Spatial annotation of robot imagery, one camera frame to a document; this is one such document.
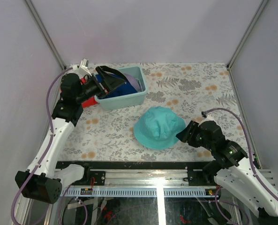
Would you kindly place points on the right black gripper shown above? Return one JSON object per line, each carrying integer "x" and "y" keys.
{"x": 184, "y": 134}

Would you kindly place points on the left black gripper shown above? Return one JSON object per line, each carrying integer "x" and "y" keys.
{"x": 108, "y": 88}

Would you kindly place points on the dark blue bucket hat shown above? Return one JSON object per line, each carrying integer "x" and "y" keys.
{"x": 124, "y": 89}

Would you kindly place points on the teal bucket hat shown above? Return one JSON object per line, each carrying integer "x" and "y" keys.
{"x": 157, "y": 128}

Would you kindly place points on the red cloth hat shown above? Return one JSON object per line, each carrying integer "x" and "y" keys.
{"x": 88, "y": 99}

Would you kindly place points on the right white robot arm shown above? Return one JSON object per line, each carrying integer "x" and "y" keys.
{"x": 263, "y": 202}

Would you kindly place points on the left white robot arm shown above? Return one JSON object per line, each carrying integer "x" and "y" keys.
{"x": 62, "y": 121}

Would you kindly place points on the black beige cap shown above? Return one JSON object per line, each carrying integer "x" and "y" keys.
{"x": 103, "y": 69}

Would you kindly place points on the lavender hat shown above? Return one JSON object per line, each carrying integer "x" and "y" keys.
{"x": 134, "y": 82}

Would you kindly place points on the light teal plastic bin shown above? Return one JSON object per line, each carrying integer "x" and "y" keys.
{"x": 112, "y": 103}

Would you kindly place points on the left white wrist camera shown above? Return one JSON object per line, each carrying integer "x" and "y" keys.
{"x": 83, "y": 68}

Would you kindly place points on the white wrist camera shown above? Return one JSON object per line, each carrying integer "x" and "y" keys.
{"x": 207, "y": 117}
{"x": 83, "y": 68}

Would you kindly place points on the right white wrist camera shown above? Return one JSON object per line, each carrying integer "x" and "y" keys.
{"x": 207, "y": 117}

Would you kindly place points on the left aluminium frame post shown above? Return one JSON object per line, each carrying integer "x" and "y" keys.
{"x": 42, "y": 29}

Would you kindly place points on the aluminium frame post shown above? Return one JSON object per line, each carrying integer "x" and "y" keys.
{"x": 247, "y": 32}
{"x": 42, "y": 29}

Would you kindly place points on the aluminium front rail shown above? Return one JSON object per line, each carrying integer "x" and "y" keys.
{"x": 138, "y": 179}

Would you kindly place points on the right aluminium frame post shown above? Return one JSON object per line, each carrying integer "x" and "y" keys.
{"x": 247, "y": 32}

